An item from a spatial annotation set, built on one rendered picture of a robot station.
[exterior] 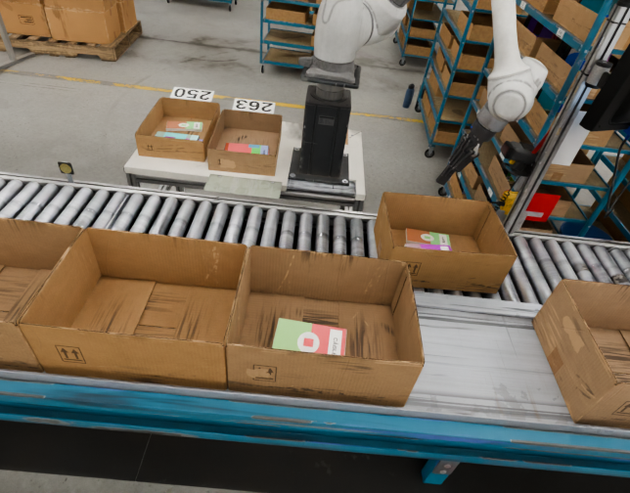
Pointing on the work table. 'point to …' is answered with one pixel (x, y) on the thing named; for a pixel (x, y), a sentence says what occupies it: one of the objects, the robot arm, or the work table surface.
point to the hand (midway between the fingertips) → (445, 175)
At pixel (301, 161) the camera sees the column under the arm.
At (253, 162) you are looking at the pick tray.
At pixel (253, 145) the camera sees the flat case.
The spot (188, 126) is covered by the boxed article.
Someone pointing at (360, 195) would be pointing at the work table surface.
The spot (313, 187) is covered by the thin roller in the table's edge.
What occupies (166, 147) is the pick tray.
